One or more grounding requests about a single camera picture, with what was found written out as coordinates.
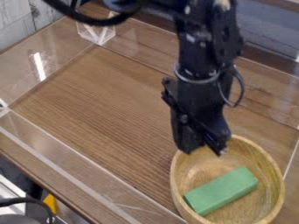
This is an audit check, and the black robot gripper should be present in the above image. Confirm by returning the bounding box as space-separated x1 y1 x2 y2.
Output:
161 68 232 156

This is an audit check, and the green rectangular block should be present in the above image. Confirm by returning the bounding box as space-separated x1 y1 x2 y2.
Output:
183 166 259 216

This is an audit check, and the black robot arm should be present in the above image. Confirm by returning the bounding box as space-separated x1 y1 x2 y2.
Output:
104 0 243 156

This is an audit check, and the brown wooden bowl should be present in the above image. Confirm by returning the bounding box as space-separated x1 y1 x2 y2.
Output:
169 136 285 224

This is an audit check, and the yellow object under table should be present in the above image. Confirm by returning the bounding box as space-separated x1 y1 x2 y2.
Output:
41 193 57 214

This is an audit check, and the clear acrylic corner bracket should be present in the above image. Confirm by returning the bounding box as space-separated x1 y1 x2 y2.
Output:
74 11 117 46

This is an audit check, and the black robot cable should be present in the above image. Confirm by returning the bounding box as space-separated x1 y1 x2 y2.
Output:
41 0 144 27

